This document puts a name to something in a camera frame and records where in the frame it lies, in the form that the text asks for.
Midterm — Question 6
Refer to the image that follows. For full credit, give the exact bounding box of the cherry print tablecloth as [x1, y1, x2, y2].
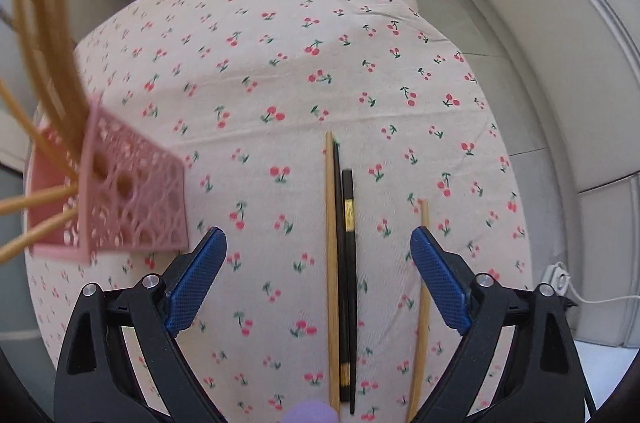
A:
[27, 0, 532, 423]

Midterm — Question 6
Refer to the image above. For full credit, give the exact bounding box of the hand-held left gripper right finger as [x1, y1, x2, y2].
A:
[410, 226, 587, 423]

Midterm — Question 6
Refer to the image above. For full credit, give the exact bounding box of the black chopstick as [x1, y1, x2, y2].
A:
[339, 169, 355, 403]
[332, 141, 357, 414]

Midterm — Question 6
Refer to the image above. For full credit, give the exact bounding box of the bunch of wooden chopsticks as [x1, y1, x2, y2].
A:
[0, 0, 108, 262]

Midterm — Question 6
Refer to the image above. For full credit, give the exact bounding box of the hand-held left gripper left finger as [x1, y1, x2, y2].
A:
[53, 226, 228, 423]

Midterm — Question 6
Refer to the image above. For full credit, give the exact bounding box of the white power strip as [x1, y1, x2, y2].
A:
[544, 263, 577, 300]

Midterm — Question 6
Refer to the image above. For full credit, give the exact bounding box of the white drawer cabinet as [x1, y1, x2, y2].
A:
[420, 0, 640, 350]

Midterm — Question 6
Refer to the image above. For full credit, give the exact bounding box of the pink perforated utensil basket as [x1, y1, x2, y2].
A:
[25, 100, 191, 267]

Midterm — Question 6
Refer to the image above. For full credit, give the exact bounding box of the lavender rounded object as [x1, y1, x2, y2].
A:
[282, 400, 339, 423]

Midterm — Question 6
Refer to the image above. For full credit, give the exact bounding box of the white power cable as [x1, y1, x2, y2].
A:
[570, 290, 640, 307]

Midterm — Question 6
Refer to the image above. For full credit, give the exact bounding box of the light wooden chopstick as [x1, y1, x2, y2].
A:
[325, 131, 342, 411]
[405, 199, 431, 423]

